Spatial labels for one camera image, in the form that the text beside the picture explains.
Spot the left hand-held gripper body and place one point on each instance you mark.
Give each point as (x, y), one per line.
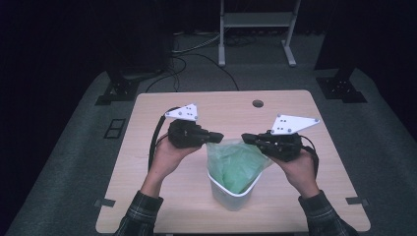
(185, 132)

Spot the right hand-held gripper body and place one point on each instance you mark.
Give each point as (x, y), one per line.
(282, 144)

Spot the green plastic bag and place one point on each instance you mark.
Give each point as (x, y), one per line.
(234, 167)

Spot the white plastic bin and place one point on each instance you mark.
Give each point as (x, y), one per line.
(229, 200)

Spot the person's left hand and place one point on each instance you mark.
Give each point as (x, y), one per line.
(165, 160)

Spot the person's right hand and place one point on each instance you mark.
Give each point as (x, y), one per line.
(300, 173)

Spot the black stand base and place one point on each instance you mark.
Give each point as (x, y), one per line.
(341, 88)
(118, 90)

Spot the black tape strip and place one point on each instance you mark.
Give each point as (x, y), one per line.
(105, 203)
(357, 200)

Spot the white metal stand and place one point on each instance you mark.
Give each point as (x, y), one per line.
(257, 19)

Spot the black floor outlet frame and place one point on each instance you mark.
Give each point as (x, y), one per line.
(114, 128)

